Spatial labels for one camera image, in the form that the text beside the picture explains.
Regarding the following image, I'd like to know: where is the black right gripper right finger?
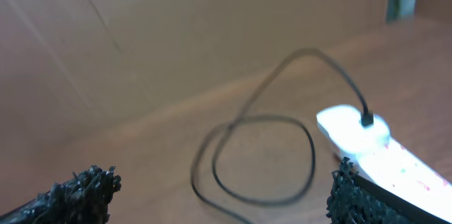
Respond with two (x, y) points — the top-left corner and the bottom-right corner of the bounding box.
(326, 157), (448, 224)

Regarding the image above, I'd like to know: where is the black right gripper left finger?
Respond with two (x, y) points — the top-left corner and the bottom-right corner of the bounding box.
(1, 165), (121, 224)

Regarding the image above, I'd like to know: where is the white power strip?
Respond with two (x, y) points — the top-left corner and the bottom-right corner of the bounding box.
(316, 105), (451, 223)

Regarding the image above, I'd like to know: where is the white charger plug adapter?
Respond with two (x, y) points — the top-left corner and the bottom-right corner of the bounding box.
(338, 114), (391, 154)

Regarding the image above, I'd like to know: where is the black charging cable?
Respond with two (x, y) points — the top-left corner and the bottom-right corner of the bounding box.
(190, 47), (374, 224)

